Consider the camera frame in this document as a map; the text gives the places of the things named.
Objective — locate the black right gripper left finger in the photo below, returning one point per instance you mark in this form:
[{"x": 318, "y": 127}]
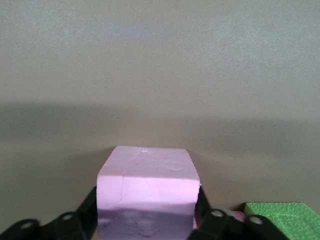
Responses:
[{"x": 82, "y": 220}]

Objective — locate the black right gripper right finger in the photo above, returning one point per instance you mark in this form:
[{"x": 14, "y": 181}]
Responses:
[{"x": 212, "y": 225}]

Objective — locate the green foam block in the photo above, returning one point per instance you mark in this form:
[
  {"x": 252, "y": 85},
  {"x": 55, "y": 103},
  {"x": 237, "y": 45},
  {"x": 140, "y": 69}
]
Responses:
[{"x": 287, "y": 217}]

